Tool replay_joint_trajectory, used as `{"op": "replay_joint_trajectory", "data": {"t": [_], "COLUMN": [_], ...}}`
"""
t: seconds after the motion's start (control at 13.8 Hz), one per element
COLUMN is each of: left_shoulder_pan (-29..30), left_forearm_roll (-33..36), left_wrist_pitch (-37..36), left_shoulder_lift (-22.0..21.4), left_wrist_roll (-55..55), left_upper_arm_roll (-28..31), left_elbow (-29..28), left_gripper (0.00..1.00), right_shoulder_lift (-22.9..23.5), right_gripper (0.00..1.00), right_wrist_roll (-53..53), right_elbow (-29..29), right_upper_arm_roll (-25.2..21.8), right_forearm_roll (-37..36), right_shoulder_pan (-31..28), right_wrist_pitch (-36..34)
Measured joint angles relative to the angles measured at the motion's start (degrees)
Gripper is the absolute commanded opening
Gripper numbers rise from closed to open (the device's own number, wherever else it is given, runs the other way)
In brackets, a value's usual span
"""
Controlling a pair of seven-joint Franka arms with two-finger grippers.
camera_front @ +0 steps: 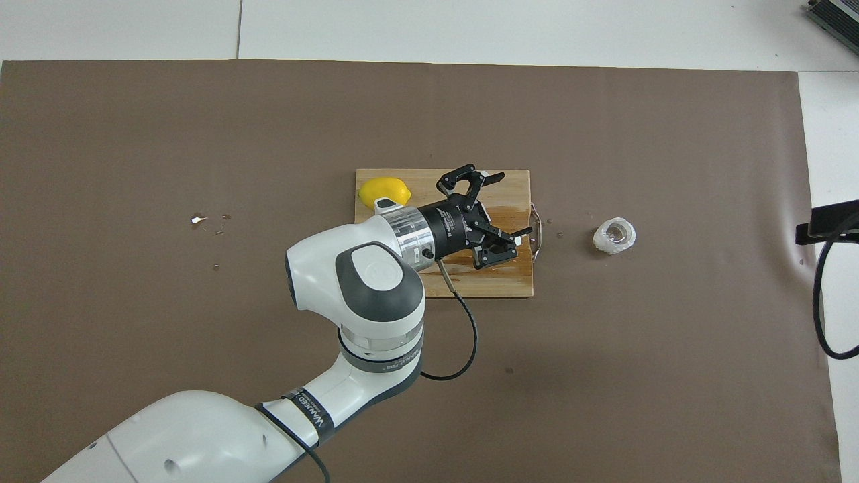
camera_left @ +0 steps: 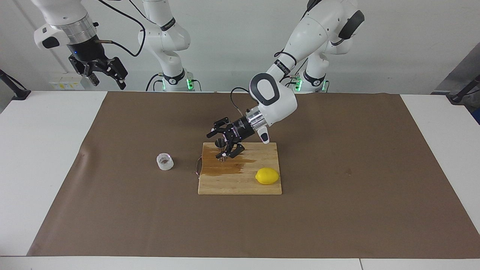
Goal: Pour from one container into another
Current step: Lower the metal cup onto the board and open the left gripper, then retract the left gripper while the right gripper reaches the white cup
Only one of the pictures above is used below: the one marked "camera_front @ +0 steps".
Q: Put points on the frosted glass cup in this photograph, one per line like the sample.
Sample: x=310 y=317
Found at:
x=600 y=245

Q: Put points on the yellow lemon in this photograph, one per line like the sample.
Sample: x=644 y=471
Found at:
x=379 y=188

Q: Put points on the brown paper table mat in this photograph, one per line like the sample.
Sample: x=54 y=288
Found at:
x=201 y=134

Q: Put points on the black ridged device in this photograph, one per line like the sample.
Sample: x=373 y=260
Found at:
x=839 y=15

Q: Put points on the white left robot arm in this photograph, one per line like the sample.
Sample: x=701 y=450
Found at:
x=201 y=436

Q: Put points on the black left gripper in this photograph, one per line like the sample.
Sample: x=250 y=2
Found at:
x=453 y=228

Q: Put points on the wooden cutting board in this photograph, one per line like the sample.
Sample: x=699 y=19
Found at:
x=496 y=283

